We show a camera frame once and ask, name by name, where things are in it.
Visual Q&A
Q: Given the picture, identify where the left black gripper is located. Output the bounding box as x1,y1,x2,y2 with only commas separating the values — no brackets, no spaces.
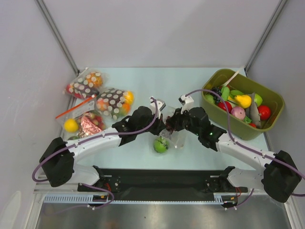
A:
136,110,166,136

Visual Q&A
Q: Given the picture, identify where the purple fake grape bunch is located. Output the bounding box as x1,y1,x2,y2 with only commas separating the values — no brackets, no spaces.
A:
165,116,175,134

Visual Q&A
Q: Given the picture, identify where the clear zip top bag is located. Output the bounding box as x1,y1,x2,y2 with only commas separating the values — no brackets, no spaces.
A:
159,106,186,149

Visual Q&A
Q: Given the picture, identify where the green fake apple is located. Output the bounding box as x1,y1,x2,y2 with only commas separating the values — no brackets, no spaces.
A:
153,137,169,154

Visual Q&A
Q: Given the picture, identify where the yellow fake lemon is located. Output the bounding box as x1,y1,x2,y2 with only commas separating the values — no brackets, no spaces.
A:
234,94,252,109

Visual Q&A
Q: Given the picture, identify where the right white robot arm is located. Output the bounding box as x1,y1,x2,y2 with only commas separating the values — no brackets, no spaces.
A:
166,107,301,203

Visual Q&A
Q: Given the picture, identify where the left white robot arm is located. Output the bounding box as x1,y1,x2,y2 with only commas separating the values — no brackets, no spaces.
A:
39,106,165,191

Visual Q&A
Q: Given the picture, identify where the polka dot bag near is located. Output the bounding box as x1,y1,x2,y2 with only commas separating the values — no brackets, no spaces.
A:
96,87,134,120

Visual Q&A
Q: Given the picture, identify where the polka dot bag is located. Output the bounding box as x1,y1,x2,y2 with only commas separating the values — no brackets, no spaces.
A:
96,87,134,120
63,67,109,100

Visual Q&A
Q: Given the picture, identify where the orange zip clear bag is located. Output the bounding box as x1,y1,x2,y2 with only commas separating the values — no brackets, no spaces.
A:
55,95,107,140

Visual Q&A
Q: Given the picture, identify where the grey fake fish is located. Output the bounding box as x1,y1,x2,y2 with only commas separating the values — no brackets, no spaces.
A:
246,93,261,128

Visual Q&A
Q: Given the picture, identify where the polka dot bag far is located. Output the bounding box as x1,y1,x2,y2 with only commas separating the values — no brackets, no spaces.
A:
63,67,109,100

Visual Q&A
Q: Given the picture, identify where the yellow lemon in bag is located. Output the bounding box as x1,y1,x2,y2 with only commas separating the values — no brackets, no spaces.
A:
63,118,79,133

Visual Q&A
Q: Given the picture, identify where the red tomato in bin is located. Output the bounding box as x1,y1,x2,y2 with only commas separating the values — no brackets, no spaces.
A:
217,101,233,113

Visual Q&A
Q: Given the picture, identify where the pink onion in bin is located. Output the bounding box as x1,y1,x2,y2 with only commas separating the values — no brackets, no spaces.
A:
231,106,246,120

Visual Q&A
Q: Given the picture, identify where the olive green plastic bin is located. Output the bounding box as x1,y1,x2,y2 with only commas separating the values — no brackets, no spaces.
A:
202,73,285,140

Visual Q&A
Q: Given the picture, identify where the green starfruit in bin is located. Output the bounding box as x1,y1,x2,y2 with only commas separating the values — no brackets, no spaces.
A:
229,90,244,99

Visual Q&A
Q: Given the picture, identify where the green lettuce in bin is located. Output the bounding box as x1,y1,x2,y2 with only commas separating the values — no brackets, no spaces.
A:
243,116,252,124

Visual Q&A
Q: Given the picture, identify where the green apple in bin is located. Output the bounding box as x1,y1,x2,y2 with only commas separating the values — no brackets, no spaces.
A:
254,94,263,107

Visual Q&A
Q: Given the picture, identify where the red apple in bin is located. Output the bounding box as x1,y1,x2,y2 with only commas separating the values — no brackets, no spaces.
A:
257,105,272,121

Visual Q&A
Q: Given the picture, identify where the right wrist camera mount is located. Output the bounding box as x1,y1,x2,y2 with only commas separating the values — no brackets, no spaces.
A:
179,94,194,114

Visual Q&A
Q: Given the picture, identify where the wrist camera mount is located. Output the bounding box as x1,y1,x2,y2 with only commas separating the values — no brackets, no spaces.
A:
179,94,194,114
150,97,166,119

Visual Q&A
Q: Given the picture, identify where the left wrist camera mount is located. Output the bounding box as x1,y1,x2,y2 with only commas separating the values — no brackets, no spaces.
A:
150,97,166,119

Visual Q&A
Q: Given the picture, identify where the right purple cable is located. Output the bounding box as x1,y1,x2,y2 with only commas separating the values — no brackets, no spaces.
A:
185,89,305,198

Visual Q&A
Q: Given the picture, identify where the purple cable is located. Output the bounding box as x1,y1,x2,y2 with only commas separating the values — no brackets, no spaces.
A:
32,96,159,184
185,89,305,198

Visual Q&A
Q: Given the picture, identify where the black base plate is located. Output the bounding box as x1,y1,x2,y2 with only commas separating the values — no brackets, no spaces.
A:
77,168,238,196

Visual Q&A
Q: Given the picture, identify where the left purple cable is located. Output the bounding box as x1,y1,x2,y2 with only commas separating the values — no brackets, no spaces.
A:
32,96,159,184

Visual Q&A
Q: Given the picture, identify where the white cable duct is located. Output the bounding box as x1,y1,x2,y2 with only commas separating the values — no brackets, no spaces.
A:
44,192,237,204

